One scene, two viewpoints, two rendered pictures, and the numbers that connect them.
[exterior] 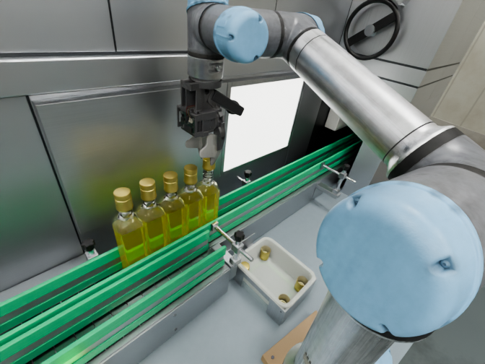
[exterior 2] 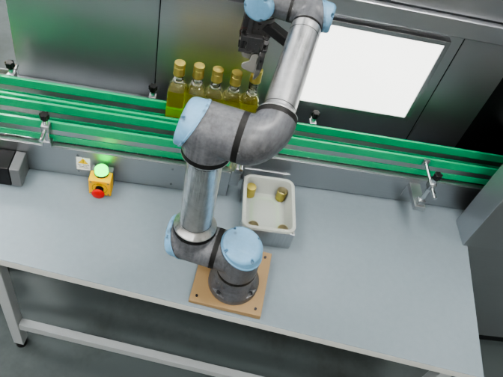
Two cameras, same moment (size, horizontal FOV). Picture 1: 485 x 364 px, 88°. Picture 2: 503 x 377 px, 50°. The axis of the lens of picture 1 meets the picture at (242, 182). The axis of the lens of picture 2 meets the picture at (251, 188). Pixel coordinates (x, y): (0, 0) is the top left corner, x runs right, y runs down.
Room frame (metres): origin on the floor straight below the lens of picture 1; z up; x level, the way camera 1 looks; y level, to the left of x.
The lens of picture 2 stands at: (-0.41, -0.78, 2.17)
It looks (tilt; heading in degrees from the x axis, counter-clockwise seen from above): 49 degrees down; 38
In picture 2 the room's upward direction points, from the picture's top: 17 degrees clockwise
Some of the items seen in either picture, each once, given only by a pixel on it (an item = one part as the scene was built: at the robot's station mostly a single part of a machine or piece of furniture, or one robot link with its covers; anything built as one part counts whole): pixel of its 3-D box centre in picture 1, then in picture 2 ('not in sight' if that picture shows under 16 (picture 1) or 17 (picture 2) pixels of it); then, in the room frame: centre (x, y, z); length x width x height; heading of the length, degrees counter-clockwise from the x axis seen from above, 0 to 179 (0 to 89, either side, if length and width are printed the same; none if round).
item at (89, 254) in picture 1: (90, 254); (153, 96); (0.39, 0.36, 0.94); 0.07 x 0.04 x 0.13; 49
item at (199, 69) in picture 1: (206, 68); not in sight; (0.56, 0.11, 1.40); 0.08 x 0.08 x 0.05
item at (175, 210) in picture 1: (172, 226); (210, 111); (0.49, 0.17, 0.99); 0.06 x 0.06 x 0.21; 48
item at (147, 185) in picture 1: (148, 189); (198, 70); (0.45, 0.21, 1.14); 0.04 x 0.04 x 0.04
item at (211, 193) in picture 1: (206, 209); (245, 117); (0.58, 0.10, 0.99); 0.06 x 0.06 x 0.21; 50
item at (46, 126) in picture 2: not in sight; (44, 135); (0.01, 0.36, 0.94); 0.07 x 0.04 x 0.13; 49
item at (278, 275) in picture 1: (273, 275); (266, 209); (0.52, -0.15, 0.80); 0.22 x 0.17 x 0.09; 49
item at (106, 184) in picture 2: not in sight; (101, 181); (0.13, 0.24, 0.79); 0.07 x 0.07 x 0.07; 49
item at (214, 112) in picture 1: (201, 106); (256, 31); (0.56, 0.12, 1.32); 0.09 x 0.08 x 0.12; 140
